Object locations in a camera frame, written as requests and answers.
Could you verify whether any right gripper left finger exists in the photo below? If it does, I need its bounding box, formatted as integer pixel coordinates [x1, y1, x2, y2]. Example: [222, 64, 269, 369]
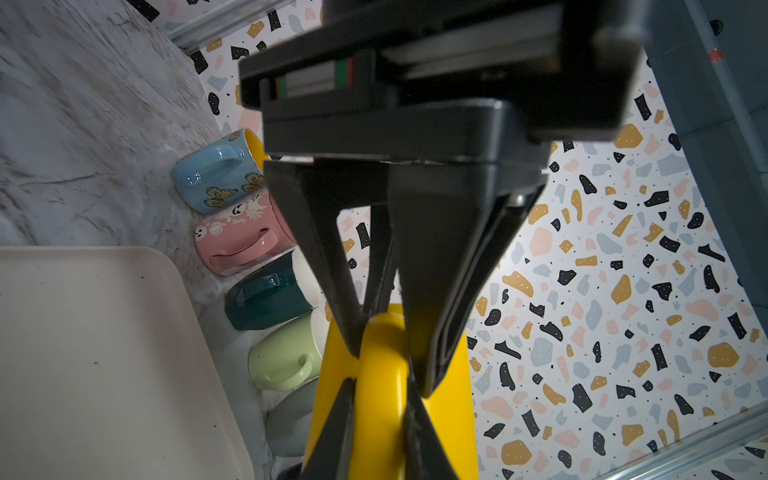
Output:
[300, 378, 356, 479]

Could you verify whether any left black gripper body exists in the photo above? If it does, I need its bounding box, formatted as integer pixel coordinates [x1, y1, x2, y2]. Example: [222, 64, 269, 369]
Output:
[238, 1, 651, 173]

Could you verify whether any dark green mug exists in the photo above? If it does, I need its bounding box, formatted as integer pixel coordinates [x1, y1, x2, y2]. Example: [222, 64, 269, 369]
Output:
[224, 248, 322, 331]

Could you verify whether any grey mug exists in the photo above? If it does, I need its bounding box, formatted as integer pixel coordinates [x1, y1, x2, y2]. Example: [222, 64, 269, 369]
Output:
[265, 379, 318, 457]

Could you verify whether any light blue yellow-inside mug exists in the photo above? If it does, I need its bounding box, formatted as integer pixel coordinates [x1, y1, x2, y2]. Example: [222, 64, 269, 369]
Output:
[170, 128, 270, 215]

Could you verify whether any yellow mug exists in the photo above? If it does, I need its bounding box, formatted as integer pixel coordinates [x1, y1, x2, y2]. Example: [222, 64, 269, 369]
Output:
[302, 304, 479, 479]

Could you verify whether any black mug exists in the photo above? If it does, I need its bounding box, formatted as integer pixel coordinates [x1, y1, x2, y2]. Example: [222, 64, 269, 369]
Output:
[277, 463, 302, 480]

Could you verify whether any light green mug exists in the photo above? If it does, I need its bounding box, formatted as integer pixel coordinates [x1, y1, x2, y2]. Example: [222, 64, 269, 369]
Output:
[248, 308, 330, 392]

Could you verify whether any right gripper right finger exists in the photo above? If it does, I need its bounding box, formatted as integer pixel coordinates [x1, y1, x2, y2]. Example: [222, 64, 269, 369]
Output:
[403, 377, 458, 480]

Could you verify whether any pink patterned mug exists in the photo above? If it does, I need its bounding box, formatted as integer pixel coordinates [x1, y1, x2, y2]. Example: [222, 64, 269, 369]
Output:
[192, 189, 297, 277]

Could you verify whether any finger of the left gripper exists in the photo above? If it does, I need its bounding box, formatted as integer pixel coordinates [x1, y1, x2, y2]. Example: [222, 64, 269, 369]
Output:
[265, 159, 396, 358]
[388, 164, 545, 398]

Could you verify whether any cream plastic tray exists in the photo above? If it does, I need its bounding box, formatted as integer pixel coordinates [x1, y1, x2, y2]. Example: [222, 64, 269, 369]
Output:
[1, 247, 254, 479]

